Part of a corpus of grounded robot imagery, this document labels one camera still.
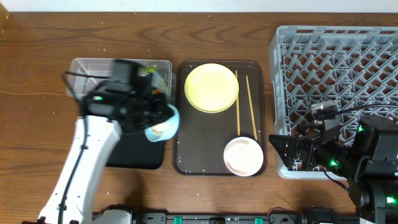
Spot wooden chopstick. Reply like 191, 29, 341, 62
246, 75, 258, 141
235, 70, 241, 136

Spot green snack wrapper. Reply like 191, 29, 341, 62
145, 65, 157, 75

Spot dark brown serving tray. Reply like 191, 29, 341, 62
173, 60, 267, 176

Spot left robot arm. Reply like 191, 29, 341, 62
37, 90, 179, 223

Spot left wooden chopstick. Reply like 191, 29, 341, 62
235, 70, 241, 136

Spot black waste tray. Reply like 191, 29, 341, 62
106, 133, 165, 169

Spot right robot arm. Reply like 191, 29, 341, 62
269, 114, 397, 223

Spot grey dishwasher rack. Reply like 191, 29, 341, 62
268, 25, 398, 181

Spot yellow plate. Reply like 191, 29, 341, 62
184, 63, 239, 113

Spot right wooden chopstick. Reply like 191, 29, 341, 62
246, 75, 258, 141

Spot pink bowl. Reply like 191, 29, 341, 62
223, 137, 264, 177

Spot clear plastic waste bin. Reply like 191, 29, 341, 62
68, 58, 177, 105

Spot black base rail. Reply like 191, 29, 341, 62
93, 212, 358, 224

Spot blue bowl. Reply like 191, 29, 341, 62
144, 104, 180, 142

